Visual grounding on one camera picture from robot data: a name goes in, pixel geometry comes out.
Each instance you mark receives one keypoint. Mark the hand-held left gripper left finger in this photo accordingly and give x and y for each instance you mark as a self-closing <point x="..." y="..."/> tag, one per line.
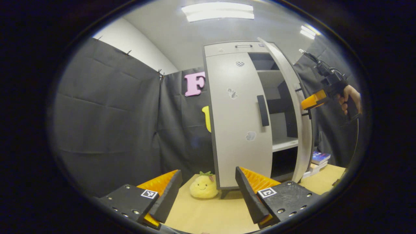
<point x="169" y="195"/>

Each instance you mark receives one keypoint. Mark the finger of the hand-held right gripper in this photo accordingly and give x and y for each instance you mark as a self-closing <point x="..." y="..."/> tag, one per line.
<point x="313" y="100"/>

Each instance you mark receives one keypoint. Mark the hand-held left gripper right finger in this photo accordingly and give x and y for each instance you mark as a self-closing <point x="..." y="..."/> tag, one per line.
<point x="248" y="198"/>

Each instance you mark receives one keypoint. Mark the grey double-door shoe cabinet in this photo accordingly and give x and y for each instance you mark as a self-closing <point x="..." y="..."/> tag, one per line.
<point x="287" y="107"/>

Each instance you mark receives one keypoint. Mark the cabinet door with checkered sticker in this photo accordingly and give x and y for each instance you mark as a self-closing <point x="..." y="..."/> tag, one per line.
<point x="237" y="146"/>

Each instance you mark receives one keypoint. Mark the grey cabinet drawer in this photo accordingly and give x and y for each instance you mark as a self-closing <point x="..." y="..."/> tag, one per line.
<point x="227" y="48"/>

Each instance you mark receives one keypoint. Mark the yellow pineapple plush toy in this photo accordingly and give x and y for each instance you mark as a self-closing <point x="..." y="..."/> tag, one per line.
<point x="203" y="187"/>

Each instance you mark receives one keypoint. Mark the blue cover book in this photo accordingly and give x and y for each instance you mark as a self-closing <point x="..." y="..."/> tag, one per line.
<point x="321" y="157"/>

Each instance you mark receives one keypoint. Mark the small ceiling light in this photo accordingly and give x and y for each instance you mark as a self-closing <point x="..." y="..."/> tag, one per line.
<point x="308" y="32"/>

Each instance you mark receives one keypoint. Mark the white book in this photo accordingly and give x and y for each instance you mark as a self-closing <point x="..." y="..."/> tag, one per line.
<point x="317" y="168"/>

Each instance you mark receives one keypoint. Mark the black backdrop cloth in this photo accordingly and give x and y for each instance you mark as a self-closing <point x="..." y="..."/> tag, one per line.
<point x="107" y="113"/>

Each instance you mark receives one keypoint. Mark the large ceiling light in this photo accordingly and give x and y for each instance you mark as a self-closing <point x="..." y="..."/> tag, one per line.
<point x="217" y="12"/>

